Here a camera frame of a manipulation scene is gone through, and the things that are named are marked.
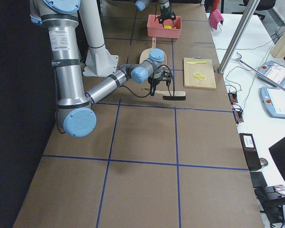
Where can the silver metal pole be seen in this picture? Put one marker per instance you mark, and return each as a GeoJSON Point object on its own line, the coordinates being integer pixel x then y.
{"type": "Point", "coordinates": [248, 13]}

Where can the orange power strip far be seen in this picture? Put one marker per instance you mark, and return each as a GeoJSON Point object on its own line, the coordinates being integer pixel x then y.
{"type": "Point", "coordinates": [233, 97]}

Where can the pink plastic bin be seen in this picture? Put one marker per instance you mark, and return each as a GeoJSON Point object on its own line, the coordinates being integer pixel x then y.
{"type": "Point", "coordinates": [155, 29]}

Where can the orange power strip near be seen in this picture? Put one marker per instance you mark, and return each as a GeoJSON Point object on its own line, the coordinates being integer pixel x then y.
{"type": "Point", "coordinates": [237, 113]}

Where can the teach pendant tablet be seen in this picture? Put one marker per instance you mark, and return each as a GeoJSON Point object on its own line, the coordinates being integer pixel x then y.
{"type": "Point", "coordinates": [273, 101]}
{"type": "Point", "coordinates": [273, 71]}

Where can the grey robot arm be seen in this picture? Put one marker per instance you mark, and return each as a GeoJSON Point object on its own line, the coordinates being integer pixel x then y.
{"type": "Point", "coordinates": [78, 93]}

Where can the beige plastic dustpan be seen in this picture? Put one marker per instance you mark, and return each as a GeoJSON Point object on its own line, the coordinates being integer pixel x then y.
{"type": "Point", "coordinates": [146, 53]}

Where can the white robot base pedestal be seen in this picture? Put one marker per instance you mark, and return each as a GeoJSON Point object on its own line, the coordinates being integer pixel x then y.
{"type": "Point", "coordinates": [99, 62]}

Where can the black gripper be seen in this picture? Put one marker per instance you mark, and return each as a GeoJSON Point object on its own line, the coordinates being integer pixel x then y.
{"type": "Point", "coordinates": [165, 10]}
{"type": "Point", "coordinates": [154, 82]}

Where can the black box with label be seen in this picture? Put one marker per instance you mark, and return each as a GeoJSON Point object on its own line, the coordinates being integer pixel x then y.
{"type": "Point", "coordinates": [250, 151]}

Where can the pink cloth on stand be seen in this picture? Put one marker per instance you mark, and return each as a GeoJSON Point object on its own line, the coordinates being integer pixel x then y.
{"type": "Point", "coordinates": [216, 20]}

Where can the far teach pendant tablet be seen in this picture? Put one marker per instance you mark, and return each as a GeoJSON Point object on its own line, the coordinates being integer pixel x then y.
{"type": "Point", "coordinates": [273, 71]}

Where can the lemon slice near board centre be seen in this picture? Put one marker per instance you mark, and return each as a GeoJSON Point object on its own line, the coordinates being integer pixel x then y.
{"type": "Point", "coordinates": [197, 75]}

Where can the near teach pendant tablet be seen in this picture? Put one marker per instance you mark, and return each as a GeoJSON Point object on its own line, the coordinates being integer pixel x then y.
{"type": "Point", "coordinates": [273, 101]}

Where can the yellow plastic toy knife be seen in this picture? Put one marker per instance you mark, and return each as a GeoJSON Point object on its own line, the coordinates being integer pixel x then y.
{"type": "Point", "coordinates": [196, 62]}

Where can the cream brush with black bristles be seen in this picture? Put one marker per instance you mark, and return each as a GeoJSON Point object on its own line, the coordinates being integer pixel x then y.
{"type": "Point", "coordinates": [172, 96]}

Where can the orange power strip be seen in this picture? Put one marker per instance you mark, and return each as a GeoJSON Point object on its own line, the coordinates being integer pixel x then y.
{"type": "Point", "coordinates": [237, 113]}
{"type": "Point", "coordinates": [233, 97]}

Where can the bamboo cutting board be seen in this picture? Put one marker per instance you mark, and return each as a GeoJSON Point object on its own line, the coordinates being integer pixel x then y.
{"type": "Point", "coordinates": [204, 69]}

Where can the lemon slice near board edge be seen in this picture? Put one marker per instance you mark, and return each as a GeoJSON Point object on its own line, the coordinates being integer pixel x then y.
{"type": "Point", "coordinates": [202, 78]}

